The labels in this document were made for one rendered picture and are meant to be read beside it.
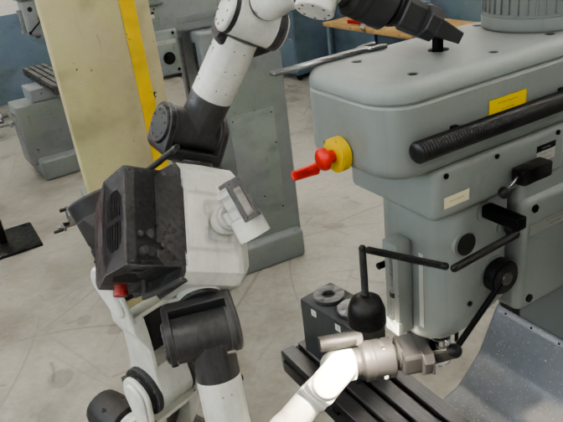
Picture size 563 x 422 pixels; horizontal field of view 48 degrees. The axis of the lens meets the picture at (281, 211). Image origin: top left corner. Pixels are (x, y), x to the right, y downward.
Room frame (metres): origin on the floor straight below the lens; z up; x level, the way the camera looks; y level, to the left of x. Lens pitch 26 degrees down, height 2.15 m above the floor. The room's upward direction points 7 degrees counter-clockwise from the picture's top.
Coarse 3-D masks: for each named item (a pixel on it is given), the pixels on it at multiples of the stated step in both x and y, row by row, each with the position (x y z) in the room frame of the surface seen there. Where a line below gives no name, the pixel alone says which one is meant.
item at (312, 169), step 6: (312, 162) 1.10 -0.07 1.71; (300, 168) 1.08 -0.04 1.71; (306, 168) 1.08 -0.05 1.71; (312, 168) 1.08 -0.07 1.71; (318, 168) 1.08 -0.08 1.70; (294, 174) 1.07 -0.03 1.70; (300, 174) 1.07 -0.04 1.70; (306, 174) 1.07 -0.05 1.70; (312, 174) 1.08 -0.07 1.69; (294, 180) 1.07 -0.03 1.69
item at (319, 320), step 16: (320, 288) 1.55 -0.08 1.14; (336, 288) 1.53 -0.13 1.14; (304, 304) 1.51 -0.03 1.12; (320, 304) 1.48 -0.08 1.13; (336, 304) 1.47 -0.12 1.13; (304, 320) 1.52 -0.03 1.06; (320, 320) 1.46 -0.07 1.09; (336, 320) 1.40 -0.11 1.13; (320, 336) 1.46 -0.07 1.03; (368, 336) 1.38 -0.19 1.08; (384, 336) 1.41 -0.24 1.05; (320, 352) 1.47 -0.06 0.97
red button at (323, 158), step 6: (318, 150) 0.98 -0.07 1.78; (324, 150) 0.98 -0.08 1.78; (330, 150) 0.99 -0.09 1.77; (318, 156) 0.98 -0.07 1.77; (324, 156) 0.97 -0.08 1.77; (330, 156) 0.98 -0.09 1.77; (336, 156) 0.98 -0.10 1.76; (318, 162) 0.98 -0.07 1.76; (324, 162) 0.97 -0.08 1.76; (330, 162) 0.97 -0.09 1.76; (324, 168) 0.97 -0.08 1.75
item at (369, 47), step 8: (360, 48) 1.16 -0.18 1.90; (368, 48) 1.16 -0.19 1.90; (376, 48) 1.16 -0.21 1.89; (384, 48) 1.17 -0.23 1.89; (328, 56) 1.13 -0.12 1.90; (336, 56) 1.12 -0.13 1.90; (344, 56) 1.13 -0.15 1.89; (296, 64) 1.09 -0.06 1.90; (304, 64) 1.09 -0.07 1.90; (312, 64) 1.09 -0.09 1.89; (272, 72) 1.06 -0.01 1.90; (280, 72) 1.06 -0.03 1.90; (288, 72) 1.07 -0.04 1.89
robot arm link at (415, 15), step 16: (384, 0) 1.04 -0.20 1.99; (400, 0) 1.07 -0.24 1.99; (416, 0) 1.05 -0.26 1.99; (368, 16) 1.05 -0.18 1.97; (384, 16) 1.04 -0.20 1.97; (400, 16) 1.05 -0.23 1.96; (416, 16) 1.05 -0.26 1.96; (432, 16) 1.04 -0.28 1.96; (416, 32) 1.05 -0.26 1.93; (432, 32) 1.04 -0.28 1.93
